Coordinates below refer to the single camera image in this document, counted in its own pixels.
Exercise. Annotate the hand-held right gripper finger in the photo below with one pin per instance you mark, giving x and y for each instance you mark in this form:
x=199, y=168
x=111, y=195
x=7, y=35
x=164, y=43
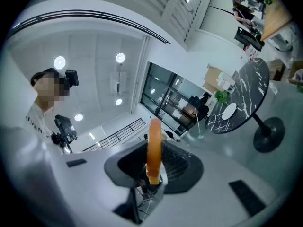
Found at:
x=154, y=150

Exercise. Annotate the white round plate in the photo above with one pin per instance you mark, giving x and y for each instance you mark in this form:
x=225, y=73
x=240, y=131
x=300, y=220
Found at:
x=230, y=110

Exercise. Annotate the black metal railing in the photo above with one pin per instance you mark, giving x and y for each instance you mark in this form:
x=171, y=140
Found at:
x=118, y=136

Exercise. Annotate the round ceiling light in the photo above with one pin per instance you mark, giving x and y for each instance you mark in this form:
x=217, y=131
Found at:
x=78, y=117
x=118, y=101
x=59, y=62
x=120, y=57

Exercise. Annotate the black office chair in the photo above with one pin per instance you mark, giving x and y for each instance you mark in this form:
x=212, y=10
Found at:
x=198, y=106

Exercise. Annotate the white ceiling air conditioner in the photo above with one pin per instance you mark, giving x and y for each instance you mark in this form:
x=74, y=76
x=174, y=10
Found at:
x=118, y=81

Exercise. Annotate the green leafy plant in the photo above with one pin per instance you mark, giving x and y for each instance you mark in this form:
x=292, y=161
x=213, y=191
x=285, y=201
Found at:
x=222, y=96

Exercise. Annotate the large brown cardboard sheet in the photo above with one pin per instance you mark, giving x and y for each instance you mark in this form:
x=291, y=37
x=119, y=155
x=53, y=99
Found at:
x=212, y=78

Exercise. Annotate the mint lid bottle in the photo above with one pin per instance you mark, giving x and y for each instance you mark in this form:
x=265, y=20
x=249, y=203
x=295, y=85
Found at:
x=221, y=76

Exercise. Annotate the black marble round table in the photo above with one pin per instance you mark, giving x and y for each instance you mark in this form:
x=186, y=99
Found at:
x=246, y=89

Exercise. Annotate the person's white shirt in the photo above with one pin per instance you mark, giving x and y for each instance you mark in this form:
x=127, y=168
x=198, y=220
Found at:
x=35, y=124

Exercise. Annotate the person's head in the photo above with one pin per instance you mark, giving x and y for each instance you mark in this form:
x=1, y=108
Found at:
x=48, y=86

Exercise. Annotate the wooden box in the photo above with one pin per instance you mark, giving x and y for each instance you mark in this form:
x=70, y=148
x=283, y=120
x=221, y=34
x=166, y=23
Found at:
x=277, y=68

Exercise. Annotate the open cardboard box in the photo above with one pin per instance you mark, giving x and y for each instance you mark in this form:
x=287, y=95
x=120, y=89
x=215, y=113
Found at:
x=297, y=72

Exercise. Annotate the curved wooden desk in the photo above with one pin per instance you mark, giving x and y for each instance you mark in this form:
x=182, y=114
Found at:
x=275, y=19

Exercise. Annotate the dark framed glass wall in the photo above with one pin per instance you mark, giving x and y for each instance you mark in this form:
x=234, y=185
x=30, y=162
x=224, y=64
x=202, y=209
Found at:
x=165, y=96

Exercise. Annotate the black head-worn camera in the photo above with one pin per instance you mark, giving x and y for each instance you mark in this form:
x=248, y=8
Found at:
x=72, y=78

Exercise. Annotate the black ceiling track rail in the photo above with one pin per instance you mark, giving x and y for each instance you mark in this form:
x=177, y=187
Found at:
x=94, y=15

